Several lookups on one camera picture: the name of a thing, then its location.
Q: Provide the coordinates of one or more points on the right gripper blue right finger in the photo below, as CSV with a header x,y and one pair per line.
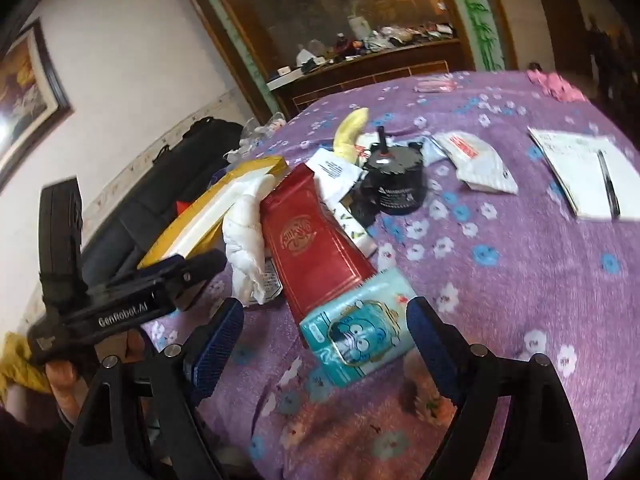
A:
x,y
437,343

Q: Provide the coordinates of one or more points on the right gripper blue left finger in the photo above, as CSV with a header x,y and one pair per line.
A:
x,y
209,347

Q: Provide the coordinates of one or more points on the teal cartoon tissue pack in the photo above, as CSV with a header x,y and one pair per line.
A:
x,y
360,331

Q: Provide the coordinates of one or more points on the white towel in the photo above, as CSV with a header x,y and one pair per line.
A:
x,y
253,278

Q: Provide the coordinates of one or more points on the lemon print tissue pack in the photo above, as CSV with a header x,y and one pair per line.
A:
x,y
354,230

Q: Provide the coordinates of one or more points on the white red-print wipe packet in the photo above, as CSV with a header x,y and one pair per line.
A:
x,y
477,163

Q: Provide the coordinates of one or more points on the white printed sachet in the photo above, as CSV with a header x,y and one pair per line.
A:
x,y
334,177

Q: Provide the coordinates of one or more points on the yellow towel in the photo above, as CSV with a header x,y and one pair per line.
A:
x,y
344,142

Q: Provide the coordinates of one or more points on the person's left hand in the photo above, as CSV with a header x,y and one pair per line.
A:
x,y
70,389

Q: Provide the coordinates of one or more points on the yellow garment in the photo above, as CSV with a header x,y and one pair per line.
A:
x,y
16,368

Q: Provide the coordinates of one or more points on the black sofa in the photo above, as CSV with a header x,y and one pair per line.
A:
x,y
180,174

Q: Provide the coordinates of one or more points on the purple floral tablecloth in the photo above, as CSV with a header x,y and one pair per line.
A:
x,y
518,273

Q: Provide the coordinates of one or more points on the gold rimmed white box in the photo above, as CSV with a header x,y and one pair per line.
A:
x,y
198,228

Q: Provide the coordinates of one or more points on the clear plastic bag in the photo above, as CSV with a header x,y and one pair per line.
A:
x,y
254,135

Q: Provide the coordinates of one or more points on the framed painting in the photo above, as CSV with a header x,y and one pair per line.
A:
x,y
33,100

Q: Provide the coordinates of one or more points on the black pen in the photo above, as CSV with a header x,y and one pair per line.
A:
x,y
609,187

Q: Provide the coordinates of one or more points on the white notepad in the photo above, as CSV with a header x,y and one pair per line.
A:
x,y
574,161

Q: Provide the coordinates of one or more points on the pink face mask pack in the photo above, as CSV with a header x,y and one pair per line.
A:
x,y
435,84

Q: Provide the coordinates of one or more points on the dark wooden cabinet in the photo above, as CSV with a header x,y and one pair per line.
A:
x,y
418,60

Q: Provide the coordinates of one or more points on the white box on cabinet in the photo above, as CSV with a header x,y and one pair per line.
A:
x,y
285,79

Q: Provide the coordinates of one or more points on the pink cloth item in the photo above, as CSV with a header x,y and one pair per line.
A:
x,y
555,86

